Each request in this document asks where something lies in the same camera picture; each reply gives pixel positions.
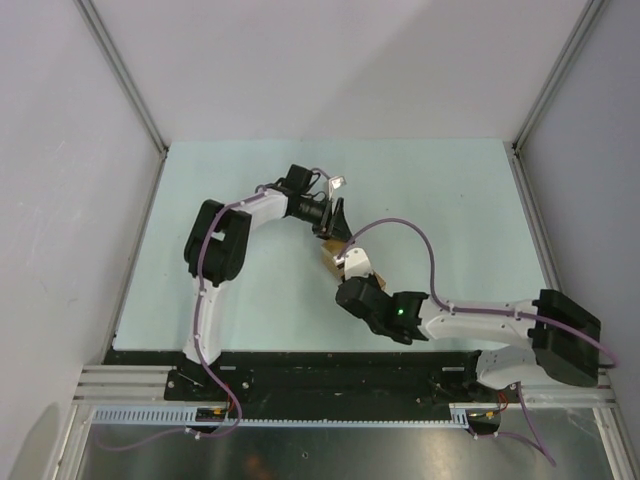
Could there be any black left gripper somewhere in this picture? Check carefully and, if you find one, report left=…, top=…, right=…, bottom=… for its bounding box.
left=292, top=198, right=354, bottom=246

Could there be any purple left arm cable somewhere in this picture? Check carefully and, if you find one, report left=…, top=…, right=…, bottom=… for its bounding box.
left=93, top=167, right=334, bottom=452

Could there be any brown cardboard express box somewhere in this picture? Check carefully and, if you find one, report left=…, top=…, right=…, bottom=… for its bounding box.
left=321, top=239, right=386, bottom=290

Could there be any right aluminium frame post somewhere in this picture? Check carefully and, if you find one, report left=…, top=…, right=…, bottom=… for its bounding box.
left=510, top=0, right=614, bottom=157

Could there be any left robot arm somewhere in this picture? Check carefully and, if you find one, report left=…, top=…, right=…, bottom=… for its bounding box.
left=183, top=164, right=352, bottom=365

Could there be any slotted cable duct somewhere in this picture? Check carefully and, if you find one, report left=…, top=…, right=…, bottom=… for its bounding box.
left=92, top=403, right=501, bottom=427

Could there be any left aluminium frame post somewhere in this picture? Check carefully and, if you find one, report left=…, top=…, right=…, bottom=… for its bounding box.
left=73, top=0, right=170, bottom=157

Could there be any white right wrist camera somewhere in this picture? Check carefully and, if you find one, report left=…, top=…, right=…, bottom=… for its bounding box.
left=332, top=247, right=374, bottom=281

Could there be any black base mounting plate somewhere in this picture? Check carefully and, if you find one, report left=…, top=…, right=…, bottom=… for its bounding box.
left=104, top=350, right=505, bottom=423

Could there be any aluminium frame post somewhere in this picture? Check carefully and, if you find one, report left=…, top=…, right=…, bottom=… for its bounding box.
left=73, top=0, right=170, bottom=157
left=510, top=0, right=614, bottom=157

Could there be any aluminium front rail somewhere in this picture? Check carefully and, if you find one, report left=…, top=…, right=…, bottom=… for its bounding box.
left=73, top=365, right=171, bottom=405

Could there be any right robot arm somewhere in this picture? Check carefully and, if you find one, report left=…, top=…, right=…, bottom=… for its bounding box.
left=335, top=275, right=601, bottom=401

